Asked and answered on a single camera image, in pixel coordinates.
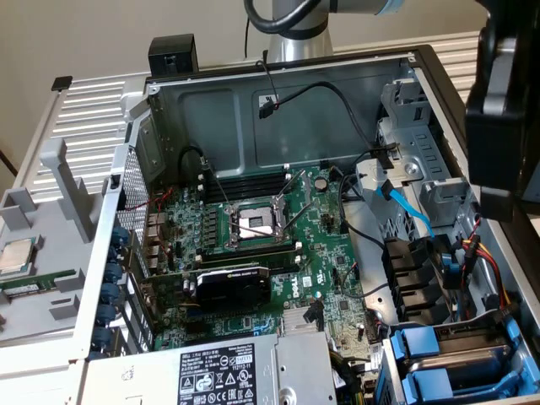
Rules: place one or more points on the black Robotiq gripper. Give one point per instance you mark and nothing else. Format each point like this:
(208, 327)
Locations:
(498, 147)

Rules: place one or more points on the hard disk with blue carrier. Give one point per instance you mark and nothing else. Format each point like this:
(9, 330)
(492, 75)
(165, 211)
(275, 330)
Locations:
(464, 358)

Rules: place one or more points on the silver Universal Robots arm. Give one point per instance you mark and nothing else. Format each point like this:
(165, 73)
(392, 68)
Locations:
(295, 46)

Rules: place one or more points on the empty blue disk carrier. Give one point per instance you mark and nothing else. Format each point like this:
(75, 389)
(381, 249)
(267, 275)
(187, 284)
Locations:
(430, 381)

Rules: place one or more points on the metal optical drive cage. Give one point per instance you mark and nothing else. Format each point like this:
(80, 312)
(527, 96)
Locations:
(422, 143)

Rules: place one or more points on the black plastic shroud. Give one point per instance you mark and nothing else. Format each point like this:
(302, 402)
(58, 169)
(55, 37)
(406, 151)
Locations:
(405, 270)

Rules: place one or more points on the round coin battery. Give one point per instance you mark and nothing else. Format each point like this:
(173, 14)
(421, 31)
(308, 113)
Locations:
(322, 183)

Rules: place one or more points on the metal socket cover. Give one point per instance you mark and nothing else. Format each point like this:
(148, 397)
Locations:
(308, 185)

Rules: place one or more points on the green Dell motherboard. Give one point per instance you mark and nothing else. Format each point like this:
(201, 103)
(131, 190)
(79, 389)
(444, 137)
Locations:
(325, 266)

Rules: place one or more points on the black RAM slot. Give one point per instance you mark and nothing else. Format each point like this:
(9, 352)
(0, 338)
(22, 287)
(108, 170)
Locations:
(287, 266)
(249, 196)
(253, 246)
(253, 250)
(249, 185)
(249, 190)
(249, 179)

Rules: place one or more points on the blue drive caddies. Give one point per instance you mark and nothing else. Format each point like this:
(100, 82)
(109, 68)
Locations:
(390, 379)

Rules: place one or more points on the thin metal locking lever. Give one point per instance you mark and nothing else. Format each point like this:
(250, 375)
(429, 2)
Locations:
(217, 183)
(253, 230)

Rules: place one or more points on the silver CPU socket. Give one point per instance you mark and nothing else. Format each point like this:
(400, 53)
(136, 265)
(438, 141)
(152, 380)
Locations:
(249, 217)

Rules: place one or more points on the silver finned heat sink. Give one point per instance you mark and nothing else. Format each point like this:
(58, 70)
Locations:
(293, 322)

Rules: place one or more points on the green RAM stick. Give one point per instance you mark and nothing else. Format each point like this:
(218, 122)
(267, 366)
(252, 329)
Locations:
(249, 255)
(46, 280)

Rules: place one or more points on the open grey PC case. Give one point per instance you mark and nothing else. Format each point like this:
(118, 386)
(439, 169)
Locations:
(211, 126)

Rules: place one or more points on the black Nvidia graphics card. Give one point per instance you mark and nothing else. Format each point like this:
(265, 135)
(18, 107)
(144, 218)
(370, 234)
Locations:
(232, 291)

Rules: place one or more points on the black box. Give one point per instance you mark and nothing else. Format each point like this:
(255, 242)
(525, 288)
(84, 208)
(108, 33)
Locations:
(173, 50)

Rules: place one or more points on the blue expansion slot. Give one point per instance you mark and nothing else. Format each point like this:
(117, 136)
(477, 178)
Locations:
(194, 312)

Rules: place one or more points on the blue card retention clip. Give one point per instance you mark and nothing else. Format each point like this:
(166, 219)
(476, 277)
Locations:
(102, 338)
(120, 234)
(107, 315)
(114, 273)
(111, 293)
(115, 254)

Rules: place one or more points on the grey power supply unit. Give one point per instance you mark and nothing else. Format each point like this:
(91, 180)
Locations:
(169, 375)

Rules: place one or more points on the black table end cap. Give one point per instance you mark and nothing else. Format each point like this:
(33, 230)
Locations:
(62, 82)

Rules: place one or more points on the grey parts rack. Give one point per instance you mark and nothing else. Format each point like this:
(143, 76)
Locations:
(50, 257)

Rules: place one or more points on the silver CPU chip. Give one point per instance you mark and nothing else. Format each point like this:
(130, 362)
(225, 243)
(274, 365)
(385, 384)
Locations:
(14, 257)

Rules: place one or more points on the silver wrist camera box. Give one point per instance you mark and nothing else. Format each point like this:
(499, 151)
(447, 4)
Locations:
(502, 84)

